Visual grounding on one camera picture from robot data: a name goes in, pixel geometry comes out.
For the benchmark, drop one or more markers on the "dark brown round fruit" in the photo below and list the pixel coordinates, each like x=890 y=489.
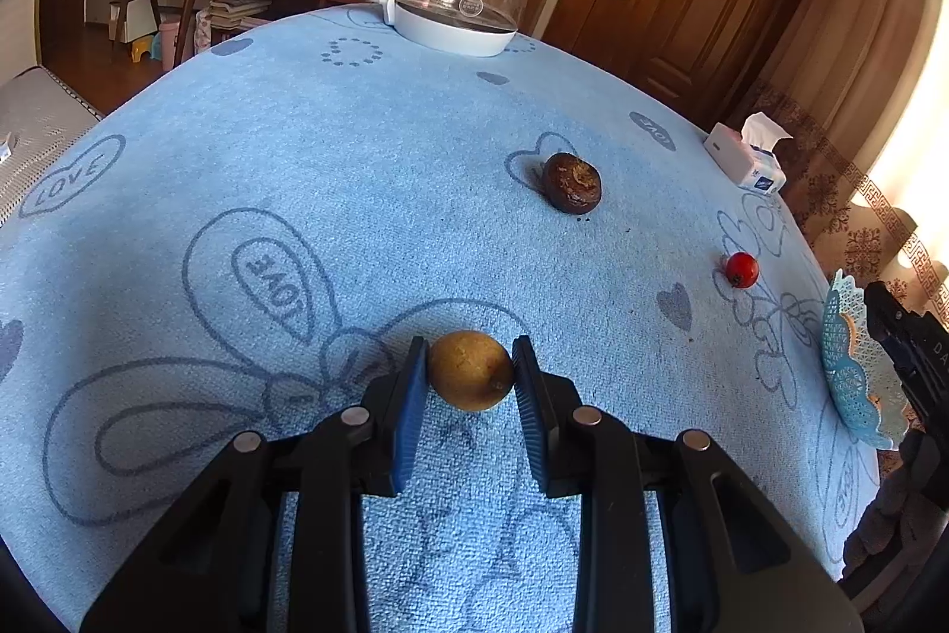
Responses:
x=571 y=182

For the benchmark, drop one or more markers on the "pink waste bin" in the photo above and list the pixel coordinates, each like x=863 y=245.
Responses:
x=169 y=43

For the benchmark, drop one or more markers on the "red cherry tomato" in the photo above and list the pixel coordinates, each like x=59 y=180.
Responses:
x=741 y=269

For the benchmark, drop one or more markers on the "grey sofa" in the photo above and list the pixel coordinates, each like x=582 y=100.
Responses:
x=37 y=114

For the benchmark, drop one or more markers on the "light blue plastic lattice basket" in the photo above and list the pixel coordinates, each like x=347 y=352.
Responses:
x=845 y=373

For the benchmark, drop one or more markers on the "stack of books on floor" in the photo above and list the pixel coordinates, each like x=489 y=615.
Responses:
x=237 y=10

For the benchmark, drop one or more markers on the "tan longan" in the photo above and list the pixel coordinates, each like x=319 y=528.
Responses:
x=467 y=370

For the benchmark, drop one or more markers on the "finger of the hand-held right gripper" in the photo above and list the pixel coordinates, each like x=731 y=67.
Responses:
x=890 y=321

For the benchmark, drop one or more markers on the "white storage box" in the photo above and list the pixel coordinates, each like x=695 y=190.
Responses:
x=137 y=19

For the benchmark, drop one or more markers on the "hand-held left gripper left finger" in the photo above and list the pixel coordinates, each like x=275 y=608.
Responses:
x=411 y=410

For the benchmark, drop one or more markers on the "blue printed tablecloth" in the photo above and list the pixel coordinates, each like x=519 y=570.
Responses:
x=296 y=158

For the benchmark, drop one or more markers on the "white and blue tissue pack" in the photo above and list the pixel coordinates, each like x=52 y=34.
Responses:
x=749 y=162

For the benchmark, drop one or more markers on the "patterned beige curtain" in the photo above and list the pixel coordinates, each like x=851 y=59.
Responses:
x=875 y=47

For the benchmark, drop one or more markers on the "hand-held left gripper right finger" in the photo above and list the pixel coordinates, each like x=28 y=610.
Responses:
x=530 y=410

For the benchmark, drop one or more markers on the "person's right forearm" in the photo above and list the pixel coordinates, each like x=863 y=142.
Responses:
x=890 y=514

